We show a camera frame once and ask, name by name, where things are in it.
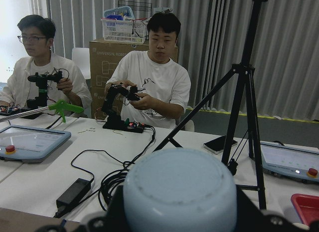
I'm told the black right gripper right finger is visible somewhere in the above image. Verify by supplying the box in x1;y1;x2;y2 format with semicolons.
235;186;319;232

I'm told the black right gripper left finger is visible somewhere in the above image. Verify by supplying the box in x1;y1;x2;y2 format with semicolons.
37;186;125;232

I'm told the light blue cup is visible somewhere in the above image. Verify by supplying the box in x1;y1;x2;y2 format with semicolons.
123;148;237;232

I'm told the black power adapter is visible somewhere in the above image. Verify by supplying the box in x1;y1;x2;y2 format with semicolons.
54;178;91;218

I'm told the red plastic tray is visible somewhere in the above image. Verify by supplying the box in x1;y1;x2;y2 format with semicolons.
291;194;319;226

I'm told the blue teach pendant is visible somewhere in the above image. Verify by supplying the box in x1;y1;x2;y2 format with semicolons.
261;142;319;184
0;125;71;163

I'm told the black smartphone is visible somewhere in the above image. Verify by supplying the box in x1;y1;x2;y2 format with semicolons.
203;135;226;155

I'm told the green plastic clamp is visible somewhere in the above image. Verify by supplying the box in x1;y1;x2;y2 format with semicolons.
48;100;84;123

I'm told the black tripod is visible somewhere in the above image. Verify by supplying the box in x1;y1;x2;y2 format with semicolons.
154;0;268;209

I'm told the brown cardboard box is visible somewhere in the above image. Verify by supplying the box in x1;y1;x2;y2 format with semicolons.
89;37;179;120

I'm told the white plastic basket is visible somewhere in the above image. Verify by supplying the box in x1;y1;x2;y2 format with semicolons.
101;5;148;44

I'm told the person in white shirt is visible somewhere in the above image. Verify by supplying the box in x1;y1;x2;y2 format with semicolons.
0;14;92;109

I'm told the coiled black cable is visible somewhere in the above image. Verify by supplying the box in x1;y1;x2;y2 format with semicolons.
97;159;137;212

